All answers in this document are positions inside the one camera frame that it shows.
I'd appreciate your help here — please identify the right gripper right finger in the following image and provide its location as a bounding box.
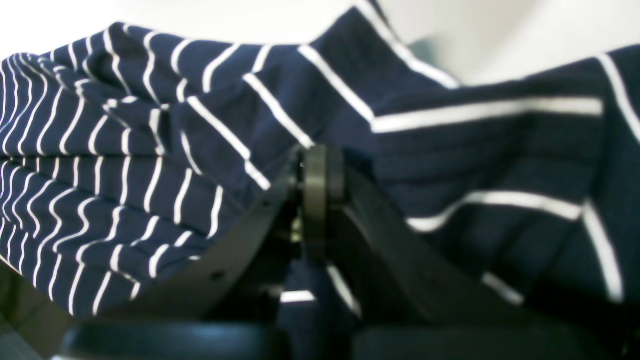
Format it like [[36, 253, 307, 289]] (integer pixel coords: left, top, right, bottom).
[[302, 145, 613, 360]]

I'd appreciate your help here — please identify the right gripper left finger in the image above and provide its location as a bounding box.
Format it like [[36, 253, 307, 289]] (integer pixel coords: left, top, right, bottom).
[[60, 150, 306, 360]]

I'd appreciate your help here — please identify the navy white striped t-shirt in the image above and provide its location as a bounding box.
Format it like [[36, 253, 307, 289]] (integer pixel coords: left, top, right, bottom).
[[1, 0, 640, 360]]

